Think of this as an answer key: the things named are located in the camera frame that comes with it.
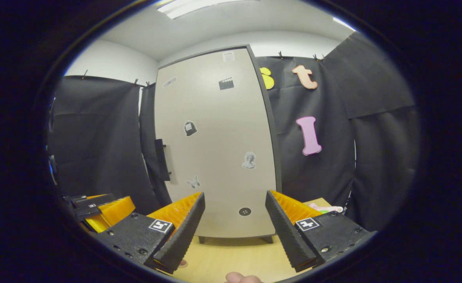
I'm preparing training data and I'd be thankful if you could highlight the beige cabinet door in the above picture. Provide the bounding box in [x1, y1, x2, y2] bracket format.
[154, 47, 277, 239]

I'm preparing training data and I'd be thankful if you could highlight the pink and green plush toy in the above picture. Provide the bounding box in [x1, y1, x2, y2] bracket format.
[308, 202, 345, 215]

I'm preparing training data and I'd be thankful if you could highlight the black backdrop cloth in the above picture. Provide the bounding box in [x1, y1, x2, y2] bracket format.
[48, 31, 422, 233]

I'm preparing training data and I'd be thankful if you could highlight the black door handle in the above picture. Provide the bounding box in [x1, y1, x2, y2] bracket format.
[154, 138, 172, 182]

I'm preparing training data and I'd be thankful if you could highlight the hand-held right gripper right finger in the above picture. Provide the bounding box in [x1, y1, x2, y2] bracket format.
[264, 190, 372, 273]

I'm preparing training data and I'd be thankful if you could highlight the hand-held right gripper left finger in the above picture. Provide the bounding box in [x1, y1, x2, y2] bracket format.
[93, 191, 207, 275]

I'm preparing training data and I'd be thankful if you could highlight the dark grey cabinet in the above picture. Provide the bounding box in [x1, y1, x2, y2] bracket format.
[154, 43, 283, 245]

